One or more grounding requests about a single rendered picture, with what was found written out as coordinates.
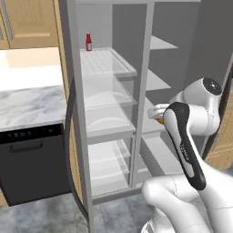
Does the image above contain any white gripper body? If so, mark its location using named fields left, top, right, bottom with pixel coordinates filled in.
left=147, top=103, right=171, bottom=121

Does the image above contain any grey fridge cabinet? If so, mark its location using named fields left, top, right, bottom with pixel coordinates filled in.
left=76, top=0, right=202, bottom=205

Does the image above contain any grey fridge side shelf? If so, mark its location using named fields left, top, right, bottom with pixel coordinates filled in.
left=149, top=35, right=179, bottom=51
left=146, top=69, right=172, bottom=92

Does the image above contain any clear fridge crisper drawer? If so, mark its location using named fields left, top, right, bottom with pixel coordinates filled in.
left=82, top=72, right=137, bottom=144

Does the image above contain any clear glass fridge shelf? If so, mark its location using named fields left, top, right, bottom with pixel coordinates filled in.
left=79, top=47, right=138, bottom=78

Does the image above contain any clear freezer drawer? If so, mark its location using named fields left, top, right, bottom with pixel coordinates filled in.
left=87, top=136, right=137, bottom=198

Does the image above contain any grey fridge door dark edge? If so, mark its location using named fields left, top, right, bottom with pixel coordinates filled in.
left=184, top=0, right=233, bottom=160

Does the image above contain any grey fridge door black gasket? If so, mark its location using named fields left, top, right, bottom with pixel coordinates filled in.
left=58, top=0, right=96, bottom=233

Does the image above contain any wooden cabinet run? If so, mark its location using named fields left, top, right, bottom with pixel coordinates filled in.
left=204, top=89, right=233, bottom=171

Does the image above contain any red ketchup bottle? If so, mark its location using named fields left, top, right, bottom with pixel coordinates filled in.
left=85, top=32, right=93, bottom=52

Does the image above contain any wooden side panel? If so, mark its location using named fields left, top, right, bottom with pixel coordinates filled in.
left=52, top=0, right=84, bottom=201

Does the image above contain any black dishwasher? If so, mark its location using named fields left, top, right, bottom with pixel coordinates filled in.
left=0, top=122, right=73, bottom=208

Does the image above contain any black dishwasher handle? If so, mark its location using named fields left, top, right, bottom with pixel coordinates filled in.
left=8, top=140, right=44, bottom=154

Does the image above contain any grey cupboard handle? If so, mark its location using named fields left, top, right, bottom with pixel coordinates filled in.
left=1, top=0, right=15, bottom=42

